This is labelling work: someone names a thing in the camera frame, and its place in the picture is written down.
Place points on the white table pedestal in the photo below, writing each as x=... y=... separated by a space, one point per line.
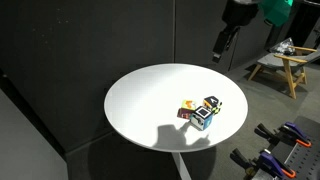
x=181 y=166

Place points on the orange yellow maroon printed cube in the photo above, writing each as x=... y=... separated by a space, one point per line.
x=187 y=108

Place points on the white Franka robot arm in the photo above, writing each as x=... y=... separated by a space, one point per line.
x=238 y=11

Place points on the black and white printed cube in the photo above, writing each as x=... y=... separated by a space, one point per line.
x=212 y=104

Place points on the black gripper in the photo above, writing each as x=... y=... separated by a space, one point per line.
x=229 y=36

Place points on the blue and white printed cube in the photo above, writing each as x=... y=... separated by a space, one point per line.
x=201 y=118

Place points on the purple clamp with orange tip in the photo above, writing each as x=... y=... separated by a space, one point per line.
x=295 y=133
x=271 y=163

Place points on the wooden armchair with grey cushion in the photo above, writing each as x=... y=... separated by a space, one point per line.
x=286 y=61

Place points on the shiny crumpled plastic bag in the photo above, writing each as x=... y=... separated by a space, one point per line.
x=283 y=46

